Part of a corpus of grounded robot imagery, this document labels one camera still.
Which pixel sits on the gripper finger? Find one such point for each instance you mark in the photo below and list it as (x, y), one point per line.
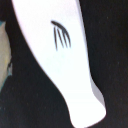
(5, 55)

